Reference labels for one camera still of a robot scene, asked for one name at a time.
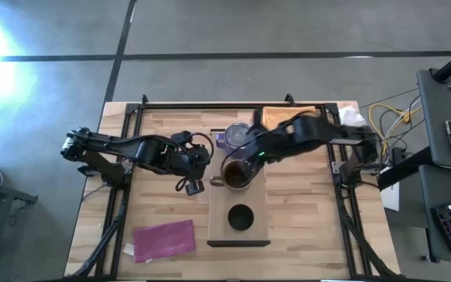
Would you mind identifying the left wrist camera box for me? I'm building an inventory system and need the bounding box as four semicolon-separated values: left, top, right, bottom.
185;179;206;197

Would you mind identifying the black metal table frame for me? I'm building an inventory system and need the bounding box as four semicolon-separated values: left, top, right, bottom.
63;92;401;280

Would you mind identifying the white cable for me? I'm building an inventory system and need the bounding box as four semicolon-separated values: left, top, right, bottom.
377;96;424;142

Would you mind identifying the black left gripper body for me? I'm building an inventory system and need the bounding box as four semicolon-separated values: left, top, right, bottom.
169;142;211;182

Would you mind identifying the brown ceramic mug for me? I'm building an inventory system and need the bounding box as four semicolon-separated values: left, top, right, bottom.
209;157;255;192

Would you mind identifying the grey side desk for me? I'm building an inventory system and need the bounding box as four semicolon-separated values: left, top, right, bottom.
416;67;451;172

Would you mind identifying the orange folded cloth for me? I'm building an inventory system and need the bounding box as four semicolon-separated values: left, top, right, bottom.
262;105;318;131

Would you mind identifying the white crumpled cloth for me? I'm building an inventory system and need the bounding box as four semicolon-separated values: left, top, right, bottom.
337;104;368;128

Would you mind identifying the grey keyboard desk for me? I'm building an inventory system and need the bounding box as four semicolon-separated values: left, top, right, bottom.
418;164;451;266

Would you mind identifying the wooden tray with hole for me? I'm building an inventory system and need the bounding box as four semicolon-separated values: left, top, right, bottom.
206;127;272;248

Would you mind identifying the black power adapter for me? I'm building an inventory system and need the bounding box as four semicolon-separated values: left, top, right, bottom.
389;146;407;166

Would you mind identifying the purple translucent mug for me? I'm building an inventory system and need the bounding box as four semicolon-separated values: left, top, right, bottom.
215;121;252;158

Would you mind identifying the yellow cable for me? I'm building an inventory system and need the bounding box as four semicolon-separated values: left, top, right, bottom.
367;102;423;158

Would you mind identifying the pink folded cloth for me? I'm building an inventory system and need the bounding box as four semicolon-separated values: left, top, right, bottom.
132;219;197;264

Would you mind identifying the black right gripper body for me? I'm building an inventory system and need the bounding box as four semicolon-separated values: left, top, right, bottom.
247;130;296;165

